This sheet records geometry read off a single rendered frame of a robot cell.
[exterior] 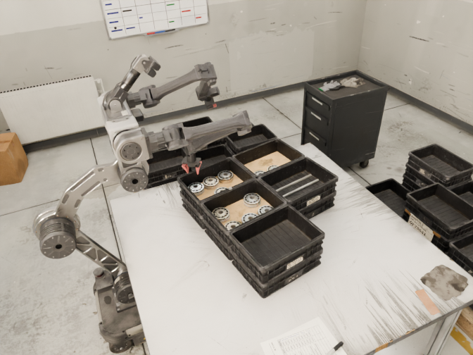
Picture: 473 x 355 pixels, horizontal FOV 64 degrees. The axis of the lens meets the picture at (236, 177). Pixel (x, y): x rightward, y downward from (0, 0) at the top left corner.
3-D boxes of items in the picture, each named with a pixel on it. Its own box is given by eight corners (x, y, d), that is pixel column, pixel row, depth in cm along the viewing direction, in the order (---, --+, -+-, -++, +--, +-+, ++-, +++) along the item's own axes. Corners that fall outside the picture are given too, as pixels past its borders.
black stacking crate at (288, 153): (257, 192, 238) (256, 177, 232) (231, 170, 259) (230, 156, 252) (305, 170, 255) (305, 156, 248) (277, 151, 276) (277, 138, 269)
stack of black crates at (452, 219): (466, 262, 270) (488, 215, 243) (434, 277, 261) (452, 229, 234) (423, 227, 300) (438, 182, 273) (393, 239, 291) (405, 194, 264)
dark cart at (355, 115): (323, 184, 374) (332, 99, 321) (299, 162, 408) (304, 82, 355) (372, 168, 392) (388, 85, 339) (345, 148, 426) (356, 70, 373)
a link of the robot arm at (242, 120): (253, 104, 182) (259, 125, 181) (244, 113, 195) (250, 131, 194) (162, 127, 169) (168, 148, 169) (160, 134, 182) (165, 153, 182)
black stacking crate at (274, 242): (262, 287, 180) (262, 271, 173) (229, 249, 201) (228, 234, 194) (324, 250, 197) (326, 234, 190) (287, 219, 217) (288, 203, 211)
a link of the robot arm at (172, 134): (158, 131, 167) (161, 143, 167) (180, 126, 170) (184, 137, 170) (156, 136, 176) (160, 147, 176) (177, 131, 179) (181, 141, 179)
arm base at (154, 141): (145, 150, 174) (140, 127, 167) (162, 146, 177) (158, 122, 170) (149, 159, 168) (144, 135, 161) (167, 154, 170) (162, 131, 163)
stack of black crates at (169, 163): (153, 217, 325) (143, 174, 299) (146, 197, 347) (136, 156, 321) (198, 203, 337) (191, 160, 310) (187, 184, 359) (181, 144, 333)
